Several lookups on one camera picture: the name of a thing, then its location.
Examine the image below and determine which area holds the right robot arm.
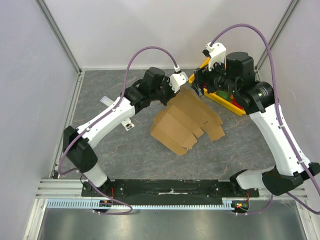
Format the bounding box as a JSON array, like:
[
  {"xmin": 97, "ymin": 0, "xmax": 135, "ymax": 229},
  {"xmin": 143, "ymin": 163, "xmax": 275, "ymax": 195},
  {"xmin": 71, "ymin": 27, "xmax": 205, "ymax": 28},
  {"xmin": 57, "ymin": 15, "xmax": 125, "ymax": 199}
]
[{"xmin": 191, "ymin": 51, "xmax": 320, "ymax": 197}]

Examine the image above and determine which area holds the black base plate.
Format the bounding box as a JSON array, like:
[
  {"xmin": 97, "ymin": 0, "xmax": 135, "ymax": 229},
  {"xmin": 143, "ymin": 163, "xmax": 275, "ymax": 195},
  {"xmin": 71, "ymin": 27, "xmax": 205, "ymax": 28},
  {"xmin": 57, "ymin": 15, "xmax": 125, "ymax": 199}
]
[{"xmin": 81, "ymin": 178, "xmax": 260, "ymax": 200}]

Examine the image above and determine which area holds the purple cable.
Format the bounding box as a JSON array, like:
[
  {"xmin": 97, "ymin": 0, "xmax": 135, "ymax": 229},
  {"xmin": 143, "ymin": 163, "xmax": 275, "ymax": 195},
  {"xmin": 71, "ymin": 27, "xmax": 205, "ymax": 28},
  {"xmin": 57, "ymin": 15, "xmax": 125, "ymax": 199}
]
[
  {"xmin": 210, "ymin": 23, "xmax": 320, "ymax": 216},
  {"xmin": 57, "ymin": 46, "xmax": 181, "ymax": 215}
]

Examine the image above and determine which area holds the dark green lime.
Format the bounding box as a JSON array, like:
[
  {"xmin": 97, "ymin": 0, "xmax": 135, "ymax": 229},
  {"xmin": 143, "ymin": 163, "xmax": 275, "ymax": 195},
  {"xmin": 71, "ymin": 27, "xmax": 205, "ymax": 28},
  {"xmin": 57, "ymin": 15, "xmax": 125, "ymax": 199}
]
[{"xmin": 216, "ymin": 90, "xmax": 231, "ymax": 101}]

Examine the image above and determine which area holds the red apple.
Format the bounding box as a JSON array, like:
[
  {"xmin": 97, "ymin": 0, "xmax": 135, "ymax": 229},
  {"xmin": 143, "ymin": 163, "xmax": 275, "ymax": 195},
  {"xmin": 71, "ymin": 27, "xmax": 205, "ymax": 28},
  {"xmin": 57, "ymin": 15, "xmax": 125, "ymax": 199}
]
[{"xmin": 232, "ymin": 98, "xmax": 244, "ymax": 110}]

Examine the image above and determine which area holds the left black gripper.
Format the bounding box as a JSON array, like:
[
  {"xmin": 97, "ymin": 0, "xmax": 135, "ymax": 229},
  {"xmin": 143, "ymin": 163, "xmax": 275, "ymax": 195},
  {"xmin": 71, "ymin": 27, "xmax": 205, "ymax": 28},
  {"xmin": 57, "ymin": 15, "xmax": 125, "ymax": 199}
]
[{"xmin": 150, "ymin": 76, "xmax": 180, "ymax": 107}]

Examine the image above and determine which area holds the brown cardboard box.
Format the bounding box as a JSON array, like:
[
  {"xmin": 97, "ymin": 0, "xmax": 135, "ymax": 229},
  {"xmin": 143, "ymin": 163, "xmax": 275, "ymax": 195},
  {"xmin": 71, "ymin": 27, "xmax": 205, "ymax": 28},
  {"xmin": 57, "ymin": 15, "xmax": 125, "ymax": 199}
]
[{"xmin": 150, "ymin": 87, "xmax": 225, "ymax": 156}]

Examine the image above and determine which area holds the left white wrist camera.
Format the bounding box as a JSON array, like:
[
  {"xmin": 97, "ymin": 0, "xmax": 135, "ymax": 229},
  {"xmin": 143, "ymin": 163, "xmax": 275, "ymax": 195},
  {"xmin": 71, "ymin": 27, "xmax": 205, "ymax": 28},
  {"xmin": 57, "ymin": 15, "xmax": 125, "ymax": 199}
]
[{"xmin": 169, "ymin": 65, "xmax": 189, "ymax": 94}]

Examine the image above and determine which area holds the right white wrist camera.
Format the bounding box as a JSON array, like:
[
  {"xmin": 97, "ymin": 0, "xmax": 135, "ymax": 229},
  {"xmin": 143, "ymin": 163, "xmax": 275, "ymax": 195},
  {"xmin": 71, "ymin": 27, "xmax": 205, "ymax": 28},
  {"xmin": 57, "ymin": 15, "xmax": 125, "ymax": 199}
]
[{"xmin": 202, "ymin": 42, "xmax": 227, "ymax": 72}]

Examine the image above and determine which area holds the grey slotted cable duct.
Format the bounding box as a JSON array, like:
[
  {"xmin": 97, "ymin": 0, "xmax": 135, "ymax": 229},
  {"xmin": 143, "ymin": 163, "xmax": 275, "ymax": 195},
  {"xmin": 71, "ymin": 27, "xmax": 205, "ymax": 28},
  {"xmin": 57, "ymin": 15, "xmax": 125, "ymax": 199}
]
[{"xmin": 46, "ymin": 198, "xmax": 237, "ymax": 210}]

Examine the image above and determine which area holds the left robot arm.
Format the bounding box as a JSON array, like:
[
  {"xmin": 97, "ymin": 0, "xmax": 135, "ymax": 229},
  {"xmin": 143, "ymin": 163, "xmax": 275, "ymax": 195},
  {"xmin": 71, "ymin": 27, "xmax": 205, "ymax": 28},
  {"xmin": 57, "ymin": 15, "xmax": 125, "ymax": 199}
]
[{"xmin": 62, "ymin": 67, "xmax": 188, "ymax": 197}]

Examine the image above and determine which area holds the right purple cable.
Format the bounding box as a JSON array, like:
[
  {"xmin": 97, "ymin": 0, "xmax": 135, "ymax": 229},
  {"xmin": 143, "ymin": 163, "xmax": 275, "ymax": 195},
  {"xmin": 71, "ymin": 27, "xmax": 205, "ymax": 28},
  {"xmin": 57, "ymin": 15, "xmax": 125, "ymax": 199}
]
[{"xmin": 210, "ymin": 23, "xmax": 320, "ymax": 216}]

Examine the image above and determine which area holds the aluminium frame rail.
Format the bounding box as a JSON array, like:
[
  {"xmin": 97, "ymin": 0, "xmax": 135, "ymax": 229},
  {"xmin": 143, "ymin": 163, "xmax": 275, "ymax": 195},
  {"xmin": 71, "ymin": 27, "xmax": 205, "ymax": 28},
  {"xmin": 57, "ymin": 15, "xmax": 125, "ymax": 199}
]
[{"xmin": 36, "ymin": 179, "xmax": 308, "ymax": 201}]

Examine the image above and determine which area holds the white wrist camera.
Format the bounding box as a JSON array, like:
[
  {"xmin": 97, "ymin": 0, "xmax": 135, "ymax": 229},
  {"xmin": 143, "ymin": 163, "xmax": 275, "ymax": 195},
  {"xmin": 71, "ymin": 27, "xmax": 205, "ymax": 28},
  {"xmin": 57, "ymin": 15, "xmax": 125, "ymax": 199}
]
[
  {"xmin": 202, "ymin": 42, "xmax": 227, "ymax": 72},
  {"xmin": 169, "ymin": 65, "xmax": 189, "ymax": 94}
]

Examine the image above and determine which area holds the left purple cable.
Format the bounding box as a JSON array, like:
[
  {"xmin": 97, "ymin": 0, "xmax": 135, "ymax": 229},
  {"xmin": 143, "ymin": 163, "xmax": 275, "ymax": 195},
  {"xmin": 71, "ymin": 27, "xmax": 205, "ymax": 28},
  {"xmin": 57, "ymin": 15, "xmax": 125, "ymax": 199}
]
[{"xmin": 57, "ymin": 46, "xmax": 181, "ymax": 215}]

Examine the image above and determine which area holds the small white plastic block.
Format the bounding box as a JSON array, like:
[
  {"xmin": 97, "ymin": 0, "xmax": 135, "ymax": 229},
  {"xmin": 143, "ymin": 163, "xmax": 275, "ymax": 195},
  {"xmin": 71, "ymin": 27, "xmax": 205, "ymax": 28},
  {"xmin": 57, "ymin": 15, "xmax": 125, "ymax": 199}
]
[{"xmin": 121, "ymin": 118, "xmax": 135, "ymax": 131}]

